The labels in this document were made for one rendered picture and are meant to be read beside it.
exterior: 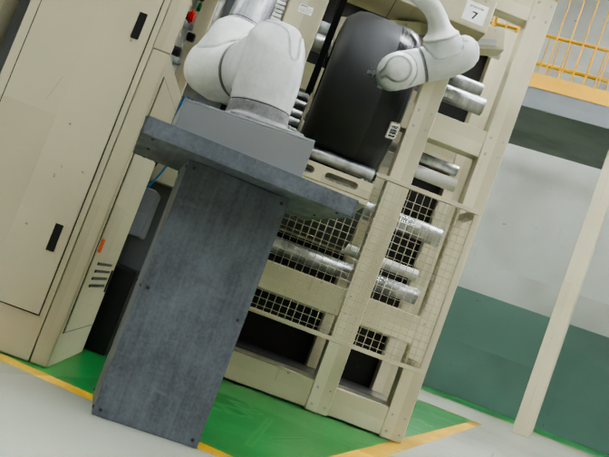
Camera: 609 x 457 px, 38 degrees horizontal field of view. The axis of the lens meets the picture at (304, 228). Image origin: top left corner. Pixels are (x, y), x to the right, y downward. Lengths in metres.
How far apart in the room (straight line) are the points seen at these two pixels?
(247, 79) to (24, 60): 0.67
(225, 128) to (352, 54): 1.05
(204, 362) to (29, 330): 0.58
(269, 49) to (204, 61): 0.23
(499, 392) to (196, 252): 10.18
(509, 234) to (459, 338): 1.56
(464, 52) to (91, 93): 1.03
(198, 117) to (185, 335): 0.49
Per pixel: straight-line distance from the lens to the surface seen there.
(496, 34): 3.79
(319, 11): 3.26
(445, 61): 2.54
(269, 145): 2.06
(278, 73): 2.14
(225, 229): 2.04
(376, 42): 3.07
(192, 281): 2.03
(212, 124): 2.04
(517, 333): 12.07
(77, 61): 2.49
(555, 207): 12.30
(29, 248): 2.45
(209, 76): 2.29
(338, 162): 3.07
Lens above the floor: 0.38
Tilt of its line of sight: 5 degrees up
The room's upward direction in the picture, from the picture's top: 20 degrees clockwise
